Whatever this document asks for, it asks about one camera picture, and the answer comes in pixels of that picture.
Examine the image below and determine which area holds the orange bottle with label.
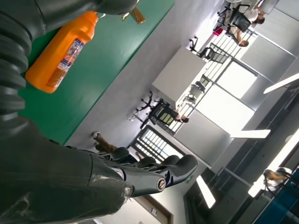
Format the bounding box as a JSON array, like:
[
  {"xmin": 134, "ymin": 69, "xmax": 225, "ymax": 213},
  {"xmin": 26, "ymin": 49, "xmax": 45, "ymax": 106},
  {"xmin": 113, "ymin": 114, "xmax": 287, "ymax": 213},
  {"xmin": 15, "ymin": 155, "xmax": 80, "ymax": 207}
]
[{"xmin": 25, "ymin": 11, "xmax": 100, "ymax": 94}]

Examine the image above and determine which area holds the green table mat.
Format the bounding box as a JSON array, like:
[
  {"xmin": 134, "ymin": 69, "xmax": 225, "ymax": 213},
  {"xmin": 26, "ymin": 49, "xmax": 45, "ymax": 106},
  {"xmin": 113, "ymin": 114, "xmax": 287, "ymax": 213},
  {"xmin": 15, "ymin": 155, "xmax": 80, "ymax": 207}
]
[{"xmin": 18, "ymin": 0, "xmax": 175, "ymax": 145}]

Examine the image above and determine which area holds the black office chair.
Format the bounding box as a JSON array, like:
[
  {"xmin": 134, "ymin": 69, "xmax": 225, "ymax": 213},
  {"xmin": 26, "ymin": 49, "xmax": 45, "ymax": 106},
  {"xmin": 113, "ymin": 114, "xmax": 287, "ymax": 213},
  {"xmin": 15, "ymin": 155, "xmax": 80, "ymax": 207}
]
[
  {"xmin": 217, "ymin": 1, "xmax": 252, "ymax": 34},
  {"xmin": 127, "ymin": 91, "xmax": 180, "ymax": 131},
  {"xmin": 189, "ymin": 36, "xmax": 228, "ymax": 64}
]

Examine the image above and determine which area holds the seated person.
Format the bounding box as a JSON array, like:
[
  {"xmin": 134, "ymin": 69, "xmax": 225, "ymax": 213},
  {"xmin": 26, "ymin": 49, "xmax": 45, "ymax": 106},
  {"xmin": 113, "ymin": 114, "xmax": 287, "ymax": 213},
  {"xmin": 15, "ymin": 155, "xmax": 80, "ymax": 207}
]
[
  {"xmin": 175, "ymin": 113, "xmax": 190, "ymax": 124},
  {"xmin": 230, "ymin": 5, "xmax": 266, "ymax": 48}
]

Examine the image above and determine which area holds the white desk partition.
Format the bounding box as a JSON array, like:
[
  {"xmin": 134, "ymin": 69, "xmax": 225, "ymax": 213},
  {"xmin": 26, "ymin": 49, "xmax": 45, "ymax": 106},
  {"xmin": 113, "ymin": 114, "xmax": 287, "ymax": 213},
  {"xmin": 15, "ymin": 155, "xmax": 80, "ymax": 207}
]
[{"xmin": 152, "ymin": 46, "xmax": 207, "ymax": 109}]

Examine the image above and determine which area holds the yellow plastic-wrapped box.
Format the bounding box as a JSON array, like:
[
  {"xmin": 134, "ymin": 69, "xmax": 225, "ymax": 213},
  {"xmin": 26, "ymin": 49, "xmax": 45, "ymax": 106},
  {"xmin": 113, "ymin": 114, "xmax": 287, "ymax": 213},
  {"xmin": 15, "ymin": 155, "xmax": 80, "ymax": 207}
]
[{"xmin": 122, "ymin": 7, "xmax": 146, "ymax": 25}]

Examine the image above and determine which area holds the long ceiling light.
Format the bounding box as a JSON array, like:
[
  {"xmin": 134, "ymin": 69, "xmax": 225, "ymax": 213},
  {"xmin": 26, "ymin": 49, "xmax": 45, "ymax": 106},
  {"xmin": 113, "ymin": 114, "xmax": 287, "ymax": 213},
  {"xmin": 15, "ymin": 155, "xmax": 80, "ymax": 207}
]
[
  {"xmin": 248, "ymin": 128, "xmax": 299, "ymax": 198},
  {"xmin": 264, "ymin": 72, "xmax": 299, "ymax": 95},
  {"xmin": 230, "ymin": 129, "xmax": 271, "ymax": 139},
  {"xmin": 196, "ymin": 175, "xmax": 216, "ymax": 209}
]

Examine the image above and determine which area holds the black grid window frame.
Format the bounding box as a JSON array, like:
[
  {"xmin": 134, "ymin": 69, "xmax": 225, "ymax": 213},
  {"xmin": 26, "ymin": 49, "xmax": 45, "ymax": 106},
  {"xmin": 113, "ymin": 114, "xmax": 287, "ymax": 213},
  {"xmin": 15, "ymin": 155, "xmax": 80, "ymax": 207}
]
[{"xmin": 129, "ymin": 125, "xmax": 186, "ymax": 164}]

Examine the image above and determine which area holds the brown door frame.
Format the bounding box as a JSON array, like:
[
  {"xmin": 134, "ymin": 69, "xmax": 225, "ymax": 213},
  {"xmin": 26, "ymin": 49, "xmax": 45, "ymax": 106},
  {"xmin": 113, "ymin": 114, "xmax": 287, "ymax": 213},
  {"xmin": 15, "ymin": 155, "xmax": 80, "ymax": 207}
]
[{"xmin": 134, "ymin": 195, "xmax": 174, "ymax": 224}]

